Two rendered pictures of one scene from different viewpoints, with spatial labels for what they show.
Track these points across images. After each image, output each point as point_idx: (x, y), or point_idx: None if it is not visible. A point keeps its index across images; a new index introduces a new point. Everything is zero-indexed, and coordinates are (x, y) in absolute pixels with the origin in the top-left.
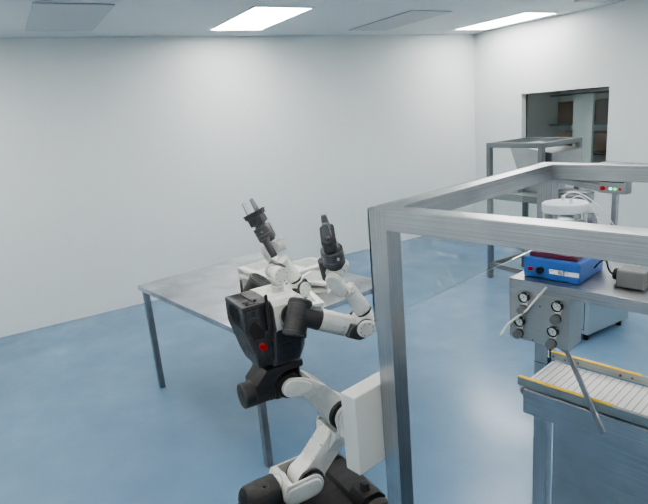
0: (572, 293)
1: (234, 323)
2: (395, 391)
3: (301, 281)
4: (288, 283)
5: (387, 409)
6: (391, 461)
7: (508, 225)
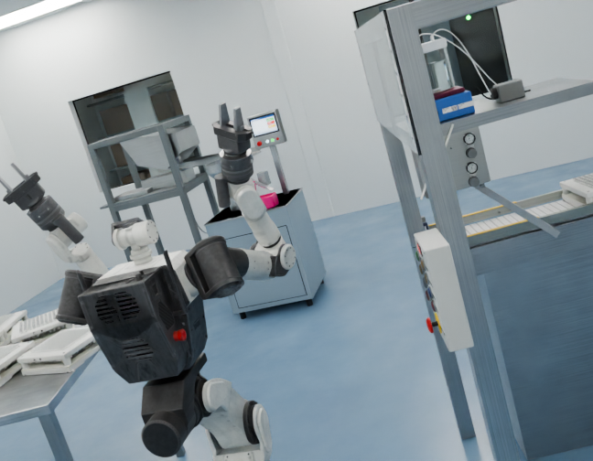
0: (479, 118)
1: (116, 326)
2: (464, 228)
3: None
4: None
5: (458, 259)
6: (475, 325)
7: None
